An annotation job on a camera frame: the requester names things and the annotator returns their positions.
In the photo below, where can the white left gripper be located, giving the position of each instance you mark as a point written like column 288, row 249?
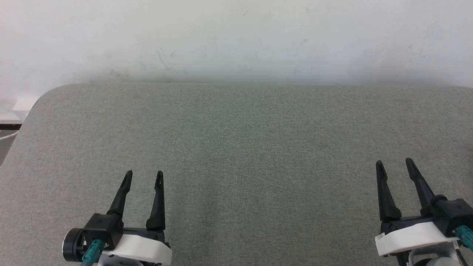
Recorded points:
column 144, row 245

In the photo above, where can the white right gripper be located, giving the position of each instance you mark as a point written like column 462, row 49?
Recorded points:
column 410, row 234

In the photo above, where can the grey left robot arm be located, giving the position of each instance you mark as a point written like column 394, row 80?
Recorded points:
column 118, row 261

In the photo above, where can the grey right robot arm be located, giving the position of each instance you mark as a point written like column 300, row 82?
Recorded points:
column 432, row 258

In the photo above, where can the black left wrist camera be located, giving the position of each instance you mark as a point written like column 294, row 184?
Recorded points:
column 103, row 227

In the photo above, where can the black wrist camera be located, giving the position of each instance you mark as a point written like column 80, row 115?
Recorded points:
column 451, row 214
column 103, row 227

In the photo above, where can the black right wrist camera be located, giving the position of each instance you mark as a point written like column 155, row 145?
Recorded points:
column 451, row 214

